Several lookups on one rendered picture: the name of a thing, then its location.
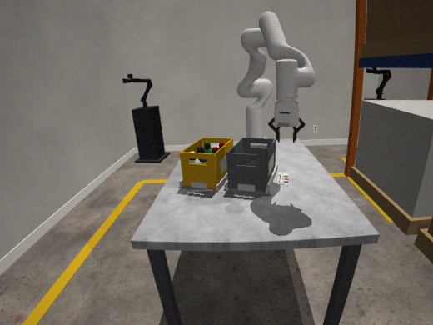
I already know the white paper pick list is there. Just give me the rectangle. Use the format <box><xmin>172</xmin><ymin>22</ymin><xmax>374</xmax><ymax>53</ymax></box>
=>
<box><xmin>277</xmin><ymin>172</ymin><xmax>288</xmax><ymax>186</ymax></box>

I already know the blue bottle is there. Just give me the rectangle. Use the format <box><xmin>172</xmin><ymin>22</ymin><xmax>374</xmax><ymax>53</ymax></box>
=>
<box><xmin>197</xmin><ymin>146</ymin><xmax>207</xmax><ymax>163</ymax></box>

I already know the white bottle with dark brown cap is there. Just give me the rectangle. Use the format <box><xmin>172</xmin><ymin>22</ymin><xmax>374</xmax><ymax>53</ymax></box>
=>
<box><xmin>189</xmin><ymin>158</ymin><xmax>201</xmax><ymax>164</ymax></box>

